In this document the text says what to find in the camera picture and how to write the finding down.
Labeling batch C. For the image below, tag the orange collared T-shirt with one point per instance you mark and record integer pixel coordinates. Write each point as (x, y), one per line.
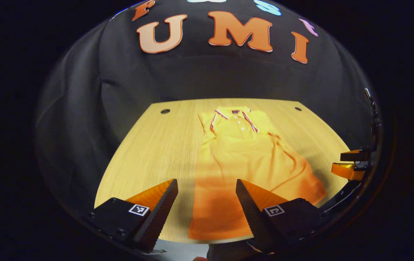
(243, 163)

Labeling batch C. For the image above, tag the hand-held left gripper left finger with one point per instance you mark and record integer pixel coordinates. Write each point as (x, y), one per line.
(159, 217)

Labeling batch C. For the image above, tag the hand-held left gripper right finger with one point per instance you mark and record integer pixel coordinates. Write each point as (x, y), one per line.
(252, 217)

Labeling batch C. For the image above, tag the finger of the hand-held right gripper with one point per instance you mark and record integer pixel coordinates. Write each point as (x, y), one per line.
(355, 156)
(348, 171)

